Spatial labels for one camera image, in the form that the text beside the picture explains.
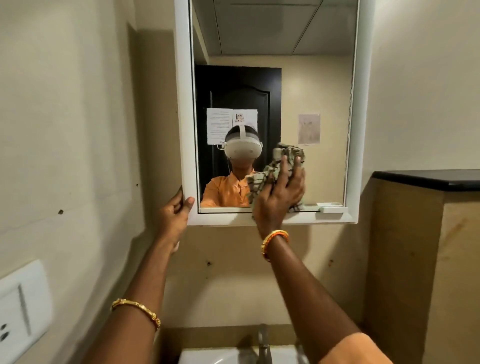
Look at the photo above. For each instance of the person's left hand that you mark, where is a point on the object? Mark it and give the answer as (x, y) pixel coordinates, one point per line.
(170, 221)

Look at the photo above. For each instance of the person's right hand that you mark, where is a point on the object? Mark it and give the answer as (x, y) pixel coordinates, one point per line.
(279, 204)

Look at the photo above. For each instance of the wooden cabinet with black top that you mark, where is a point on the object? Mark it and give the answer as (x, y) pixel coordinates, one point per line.
(431, 270)

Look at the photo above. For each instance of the white wash basin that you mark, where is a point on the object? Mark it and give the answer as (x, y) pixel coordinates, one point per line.
(213, 356)

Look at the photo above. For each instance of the orange and gold bangle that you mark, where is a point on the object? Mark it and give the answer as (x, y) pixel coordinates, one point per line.
(273, 242)

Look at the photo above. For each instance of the person's left forearm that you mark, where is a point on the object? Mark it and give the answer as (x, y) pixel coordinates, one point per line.
(138, 300)

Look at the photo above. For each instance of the white framed mirror cabinet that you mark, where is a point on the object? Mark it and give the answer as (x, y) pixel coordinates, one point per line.
(270, 56)

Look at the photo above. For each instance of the white wall switch plate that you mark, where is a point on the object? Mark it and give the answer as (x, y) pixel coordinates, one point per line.
(20, 315)

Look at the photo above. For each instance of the steel tap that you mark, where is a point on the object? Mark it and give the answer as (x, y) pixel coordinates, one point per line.
(264, 345)

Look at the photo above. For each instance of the person's right middle finger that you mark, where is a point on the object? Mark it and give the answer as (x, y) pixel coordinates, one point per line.
(298, 168)

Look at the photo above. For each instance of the orange sleeve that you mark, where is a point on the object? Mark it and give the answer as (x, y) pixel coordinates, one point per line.
(360, 350)

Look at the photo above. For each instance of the checked cleaning cloth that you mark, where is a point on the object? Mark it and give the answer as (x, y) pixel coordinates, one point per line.
(268, 176)

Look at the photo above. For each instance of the thin gold bangle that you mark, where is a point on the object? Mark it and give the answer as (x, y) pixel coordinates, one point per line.
(138, 306)

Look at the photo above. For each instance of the person's right thumb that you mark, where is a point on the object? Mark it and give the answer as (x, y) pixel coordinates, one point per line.
(263, 197)

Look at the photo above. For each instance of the person's right forearm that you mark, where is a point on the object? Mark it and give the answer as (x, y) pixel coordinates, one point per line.
(303, 292)

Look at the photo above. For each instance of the person's left thumb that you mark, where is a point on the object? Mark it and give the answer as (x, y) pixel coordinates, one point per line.
(187, 208)

